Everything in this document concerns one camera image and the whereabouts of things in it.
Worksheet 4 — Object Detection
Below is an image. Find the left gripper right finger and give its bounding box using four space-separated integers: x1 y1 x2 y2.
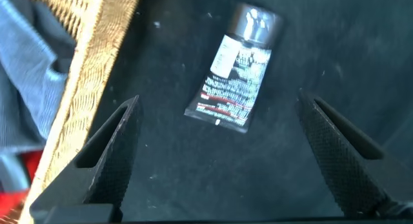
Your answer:
296 88 413 218

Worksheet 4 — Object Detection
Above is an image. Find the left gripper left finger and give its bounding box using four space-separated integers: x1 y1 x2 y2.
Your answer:
29 94 144 223

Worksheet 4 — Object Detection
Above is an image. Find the grey towel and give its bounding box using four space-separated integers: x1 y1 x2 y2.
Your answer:
0 0 77 154

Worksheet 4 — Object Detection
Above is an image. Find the black tube grey cap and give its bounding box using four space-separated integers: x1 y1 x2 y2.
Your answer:
183 3 285 134

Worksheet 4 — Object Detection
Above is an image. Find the wicker basket holding kitchenware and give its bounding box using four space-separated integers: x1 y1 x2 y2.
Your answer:
0 0 143 224

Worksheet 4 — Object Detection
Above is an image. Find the black tablecloth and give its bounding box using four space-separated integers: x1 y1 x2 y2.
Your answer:
86 0 413 222

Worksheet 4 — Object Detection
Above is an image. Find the red pot grey inside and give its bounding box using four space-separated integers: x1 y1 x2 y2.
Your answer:
0 149 45 218

